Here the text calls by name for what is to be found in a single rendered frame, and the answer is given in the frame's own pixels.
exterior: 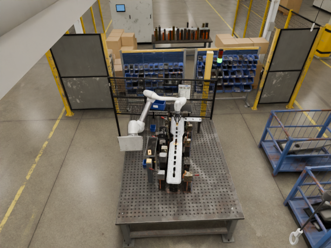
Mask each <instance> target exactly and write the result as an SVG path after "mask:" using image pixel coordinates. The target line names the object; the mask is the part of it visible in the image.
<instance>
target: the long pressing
mask: <svg viewBox="0 0 331 248"><path fill-rule="evenodd" d="M176 127H178V130H176ZM176 131H177V132H178V133H176ZM170 133H171V134H172V135H173V141H172V142H170V144H169V155H168V165H167V176H166V182H167V183H168V184H180V183H181V163H182V136H183V134H184V118H183V117H181V119H180V121H179V123H178V126H176V122H175V120H174V117H172V118H171V126H170ZM176 135H177V137H175V136H176ZM175 139H177V143H179V145H177V149H176V150H175V149H174V148H175V145H173V143H175ZM174 151H176V154H174ZM174 156H176V159H174ZM174 161H176V165H173V163H174ZM173 167H175V177H173V173H174V172H173Z"/></svg>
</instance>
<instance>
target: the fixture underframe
mask: <svg viewBox="0 0 331 248"><path fill-rule="evenodd" d="M237 222H238V220H225V223H226V227H223V228H202V229H180V230H158V231H136V232H131V231H130V226H131V225H120V226H121V228H122V232H123V235H124V239H123V247H134V238H140V237H162V236H183V235H204V234H222V238H223V243H226V242H234V238H233V235H232V234H233V231H234V229H235V227H236V224H237Z"/></svg>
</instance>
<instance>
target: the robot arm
mask: <svg viewBox="0 0 331 248"><path fill-rule="evenodd" d="M143 94H144V95H145V96H146V97H147V102H146V104H145V107H144V109H143V111H142V114H141V116H140V118H139V120H138V121H129V124H128V136H138V133H141V132H142V131H143V130H144V126H145V122H144V121H145V119H146V117H147V115H148V112H149V110H150V108H151V105H152V103H153V102H154V101H155V100H174V101H175V104H174V109H175V115H173V116H174V120H175V122H177V120H176V119H175V117H176V118H177V117H178V123H179V121H180V119H181V115H180V109H181V107H182V106H183V105H184V104H185V103H186V98H185V97H179V98H176V97H161V96H158V95H157V94H156V93H155V92H153V91H149V90H144V92H143ZM179 116H180V119H179Z"/></svg>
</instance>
